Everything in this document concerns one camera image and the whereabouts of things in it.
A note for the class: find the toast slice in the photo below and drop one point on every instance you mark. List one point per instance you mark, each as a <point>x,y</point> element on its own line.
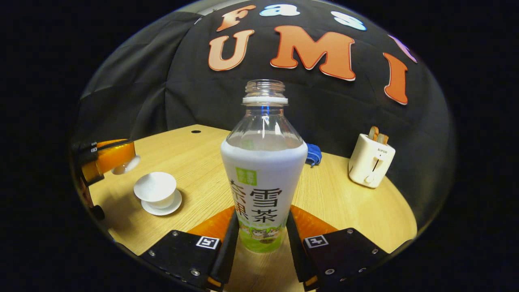
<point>373,133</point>
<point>383,139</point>

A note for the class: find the white teacup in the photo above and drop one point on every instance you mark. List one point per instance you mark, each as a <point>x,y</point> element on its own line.
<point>156,188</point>

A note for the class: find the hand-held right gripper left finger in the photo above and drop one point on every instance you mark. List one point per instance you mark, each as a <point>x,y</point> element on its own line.
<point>228,255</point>

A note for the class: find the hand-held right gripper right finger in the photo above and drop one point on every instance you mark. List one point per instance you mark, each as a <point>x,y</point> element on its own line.
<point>295,255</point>

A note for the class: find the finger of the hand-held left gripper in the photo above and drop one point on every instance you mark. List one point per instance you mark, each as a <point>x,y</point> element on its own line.
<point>109,158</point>

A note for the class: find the white toaster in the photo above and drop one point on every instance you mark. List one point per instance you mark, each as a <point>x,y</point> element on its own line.
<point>371,164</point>

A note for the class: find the black backdrop cloth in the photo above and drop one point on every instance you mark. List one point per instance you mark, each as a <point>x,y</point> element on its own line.
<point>182,89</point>

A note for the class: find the clear plastic water bottle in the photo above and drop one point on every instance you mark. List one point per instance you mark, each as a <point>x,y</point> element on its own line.
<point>263,178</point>

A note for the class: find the white saucer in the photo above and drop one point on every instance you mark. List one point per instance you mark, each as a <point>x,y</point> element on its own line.
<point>168,209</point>

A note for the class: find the white teacup lid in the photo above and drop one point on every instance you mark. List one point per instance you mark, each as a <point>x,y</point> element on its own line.
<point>126,165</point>

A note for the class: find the blue folded towel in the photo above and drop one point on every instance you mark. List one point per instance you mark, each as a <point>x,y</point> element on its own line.
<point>314,155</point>

